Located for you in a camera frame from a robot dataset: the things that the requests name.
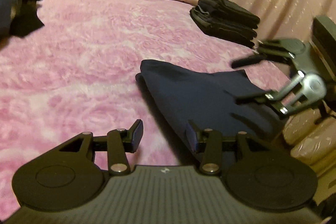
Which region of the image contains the navy blue garment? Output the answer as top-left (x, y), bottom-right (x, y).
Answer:
top-left (135, 60), bottom-right (286, 163)

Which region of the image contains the stack of folded dark clothes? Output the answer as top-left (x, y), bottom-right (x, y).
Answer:
top-left (190, 0), bottom-right (260, 48)

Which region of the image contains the pile of unfolded dark clothes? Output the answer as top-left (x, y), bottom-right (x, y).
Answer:
top-left (1, 0), bottom-right (44, 39)

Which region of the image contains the pink rose pattern blanket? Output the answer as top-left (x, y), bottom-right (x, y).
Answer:
top-left (1, 0), bottom-right (250, 219)

